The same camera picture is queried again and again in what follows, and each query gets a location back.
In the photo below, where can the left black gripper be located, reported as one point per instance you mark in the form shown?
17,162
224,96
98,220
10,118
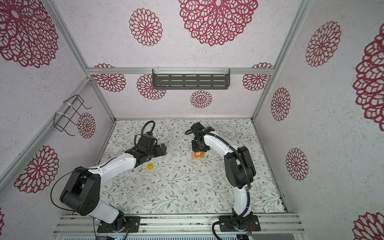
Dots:
159,151

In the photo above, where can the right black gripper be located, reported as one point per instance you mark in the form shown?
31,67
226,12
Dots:
195,149

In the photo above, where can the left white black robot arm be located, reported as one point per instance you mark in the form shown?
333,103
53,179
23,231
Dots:
82,191

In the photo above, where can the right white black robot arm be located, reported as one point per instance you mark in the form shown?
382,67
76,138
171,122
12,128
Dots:
239,167

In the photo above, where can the grey metal wall shelf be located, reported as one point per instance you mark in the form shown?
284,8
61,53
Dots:
191,80

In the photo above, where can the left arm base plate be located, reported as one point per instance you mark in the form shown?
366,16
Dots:
132,223

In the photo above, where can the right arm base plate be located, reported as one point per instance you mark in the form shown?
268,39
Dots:
249,223

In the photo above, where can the black wire wall rack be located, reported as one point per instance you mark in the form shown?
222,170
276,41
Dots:
65,117

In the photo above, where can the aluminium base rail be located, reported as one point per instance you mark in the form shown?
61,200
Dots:
181,227

